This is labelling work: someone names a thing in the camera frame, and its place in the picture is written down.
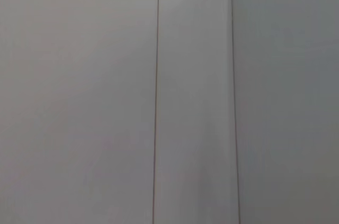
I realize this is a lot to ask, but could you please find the grey blue partition panel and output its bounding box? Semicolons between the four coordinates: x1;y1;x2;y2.
230;0;339;224

